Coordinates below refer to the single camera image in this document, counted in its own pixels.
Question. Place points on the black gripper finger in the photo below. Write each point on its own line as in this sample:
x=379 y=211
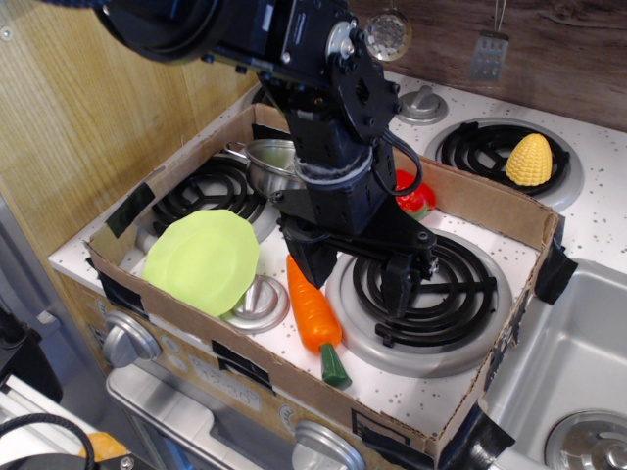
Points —
x=401 y=274
x=316 y=257

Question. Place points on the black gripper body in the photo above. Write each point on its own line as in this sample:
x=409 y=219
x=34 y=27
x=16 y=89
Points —
x=349 y=199

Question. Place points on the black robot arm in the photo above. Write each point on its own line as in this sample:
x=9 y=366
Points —
x=311 y=60

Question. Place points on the small silver metal pan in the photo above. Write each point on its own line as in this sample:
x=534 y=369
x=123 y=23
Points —
x=269 y=165

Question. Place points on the red toy strawberry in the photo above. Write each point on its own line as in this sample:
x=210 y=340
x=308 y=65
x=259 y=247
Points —
x=419 y=203

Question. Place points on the silver knob under plate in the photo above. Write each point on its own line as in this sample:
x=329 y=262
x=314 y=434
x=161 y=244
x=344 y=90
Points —
x=263 y=306

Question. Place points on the front right black burner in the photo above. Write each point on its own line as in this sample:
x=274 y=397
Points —
x=450 y=322

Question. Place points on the black burner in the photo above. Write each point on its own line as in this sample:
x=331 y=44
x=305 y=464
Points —
x=218 y=184
x=450 y=322
x=482 y=147

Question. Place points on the orange toy carrot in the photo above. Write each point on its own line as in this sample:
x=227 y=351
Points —
x=319 y=329

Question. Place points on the light green plastic plate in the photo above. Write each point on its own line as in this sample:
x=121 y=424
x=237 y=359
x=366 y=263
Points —
x=207 y=260

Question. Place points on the silver knob between rear burners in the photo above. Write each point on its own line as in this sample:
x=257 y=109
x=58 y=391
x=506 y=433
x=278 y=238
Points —
x=422 y=107

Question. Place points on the front left black burner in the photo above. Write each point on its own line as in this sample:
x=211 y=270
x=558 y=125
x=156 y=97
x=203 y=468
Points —
x=218 y=184

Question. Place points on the rear right black burner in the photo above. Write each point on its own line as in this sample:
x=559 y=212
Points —
x=482 y=147

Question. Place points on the yellow toy corn cob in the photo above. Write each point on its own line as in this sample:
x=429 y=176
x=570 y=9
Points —
x=530 y=163

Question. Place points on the hanging silver strainer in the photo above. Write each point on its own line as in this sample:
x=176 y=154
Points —
x=388 y=34

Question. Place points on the brown cardboard fence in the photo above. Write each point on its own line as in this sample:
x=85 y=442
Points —
x=278 y=367

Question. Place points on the silver oven knob right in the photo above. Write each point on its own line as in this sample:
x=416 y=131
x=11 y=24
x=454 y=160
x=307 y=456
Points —
x=317 y=447

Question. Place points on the silver oven knob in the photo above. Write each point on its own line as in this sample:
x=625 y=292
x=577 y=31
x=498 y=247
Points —
x=127 y=341
x=317 y=447

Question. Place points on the grey toy sink basin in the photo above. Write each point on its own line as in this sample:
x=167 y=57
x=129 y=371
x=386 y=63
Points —
x=570 y=357

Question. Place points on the hanging silver spatula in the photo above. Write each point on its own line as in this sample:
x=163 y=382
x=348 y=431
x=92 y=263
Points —
x=489 y=53

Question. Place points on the silver oven knob left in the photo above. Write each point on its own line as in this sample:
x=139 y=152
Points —
x=127 y=341

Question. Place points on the silver sink drain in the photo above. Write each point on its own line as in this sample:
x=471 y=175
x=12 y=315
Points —
x=588 y=439

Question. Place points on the small orange object lower left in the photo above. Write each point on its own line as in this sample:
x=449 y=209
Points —
x=106 y=447

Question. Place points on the silver oven door handle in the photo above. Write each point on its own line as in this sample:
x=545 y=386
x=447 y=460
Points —
x=178 y=428

